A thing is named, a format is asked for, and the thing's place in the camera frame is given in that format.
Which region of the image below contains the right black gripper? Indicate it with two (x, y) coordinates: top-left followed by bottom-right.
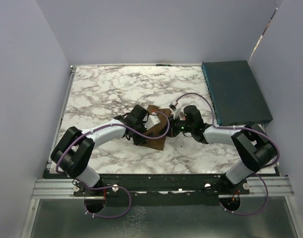
(158, 114), (194, 138)

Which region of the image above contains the brown cloth napkin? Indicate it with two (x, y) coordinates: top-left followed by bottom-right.
(140, 105), (172, 151)

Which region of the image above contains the copper iridescent fork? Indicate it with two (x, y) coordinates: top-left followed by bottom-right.
(180, 112), (185, 120)

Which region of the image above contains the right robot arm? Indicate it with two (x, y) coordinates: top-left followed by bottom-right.
(167, 105), (280, 194)

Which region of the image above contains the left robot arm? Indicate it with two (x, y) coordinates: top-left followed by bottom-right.
(50, 105), (150, 196)

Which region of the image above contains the dark teal flat box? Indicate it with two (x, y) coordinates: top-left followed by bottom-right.
(201, 60), (273, 126)

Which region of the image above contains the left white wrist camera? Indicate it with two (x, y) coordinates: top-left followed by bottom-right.
(144, 114), (161, 130)

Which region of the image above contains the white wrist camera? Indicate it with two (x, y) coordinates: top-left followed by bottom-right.
(144, 114), (161, 130)
(169, 101), (182, 119)

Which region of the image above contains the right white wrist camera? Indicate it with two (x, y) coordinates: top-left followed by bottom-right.
(169, 101), (182, 119)

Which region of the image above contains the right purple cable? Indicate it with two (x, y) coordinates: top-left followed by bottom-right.
(175, 93), (281, 216)

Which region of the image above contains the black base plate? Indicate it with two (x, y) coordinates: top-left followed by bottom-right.
(42, 173), (251, 206)

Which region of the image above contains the aluminium rail frame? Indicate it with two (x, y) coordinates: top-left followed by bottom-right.
(32, 177), (294, 199)

